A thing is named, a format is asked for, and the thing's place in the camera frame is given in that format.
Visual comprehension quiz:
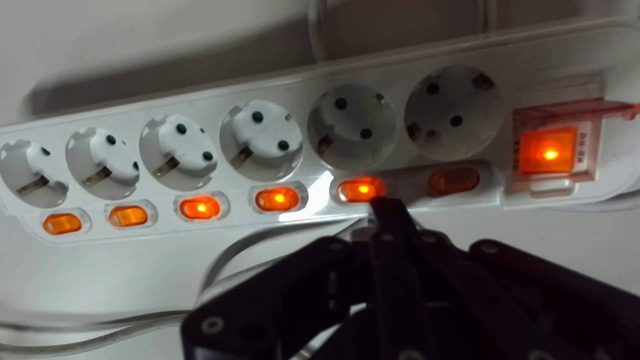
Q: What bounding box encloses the white cable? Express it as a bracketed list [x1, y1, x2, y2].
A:
[0, 217, 373, 359]

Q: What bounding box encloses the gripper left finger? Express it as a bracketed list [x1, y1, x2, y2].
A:
[181, 197, 427, 360]

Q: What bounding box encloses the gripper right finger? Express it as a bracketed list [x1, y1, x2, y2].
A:
[388, 197, 640, 360]

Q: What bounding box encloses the white power strip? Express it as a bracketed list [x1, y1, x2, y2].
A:
[0, 17, 640, 246]

